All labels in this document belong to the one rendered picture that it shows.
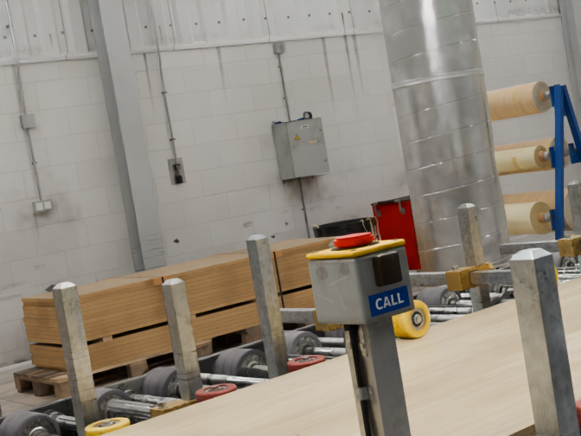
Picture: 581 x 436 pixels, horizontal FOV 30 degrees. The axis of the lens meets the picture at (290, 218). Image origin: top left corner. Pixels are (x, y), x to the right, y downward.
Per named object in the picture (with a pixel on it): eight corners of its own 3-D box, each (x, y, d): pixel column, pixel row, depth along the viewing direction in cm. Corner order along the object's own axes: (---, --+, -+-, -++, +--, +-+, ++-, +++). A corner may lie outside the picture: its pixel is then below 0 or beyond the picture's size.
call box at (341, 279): (418, 317, 105) (405, 237, 105) (367, 333, 101) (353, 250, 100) (368, 316, 110) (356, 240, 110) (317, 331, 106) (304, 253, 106)
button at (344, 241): (385, 247, 105) (382, 230, 105) (354, 255, 102) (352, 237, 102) (356, 249, 108) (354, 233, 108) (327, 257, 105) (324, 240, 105)
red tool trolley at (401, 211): (472, 272, 1016) (458, 186, 1012) (419, 288, 966) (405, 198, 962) (433, 273, 1052) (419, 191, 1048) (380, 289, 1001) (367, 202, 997)
